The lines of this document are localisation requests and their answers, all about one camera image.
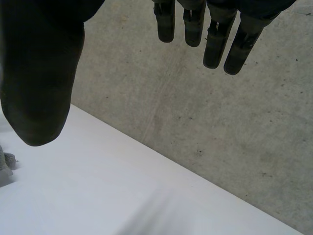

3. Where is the grey towel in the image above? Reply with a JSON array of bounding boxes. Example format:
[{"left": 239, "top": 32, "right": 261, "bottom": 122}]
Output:
[{"left": 0, "top": 144, "right": 17, "bottom": 188}]

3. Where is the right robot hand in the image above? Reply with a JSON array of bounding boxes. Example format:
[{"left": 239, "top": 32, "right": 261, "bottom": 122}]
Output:
[{"left": 0, "top": 0, "right": 297, "bottom": 147}]

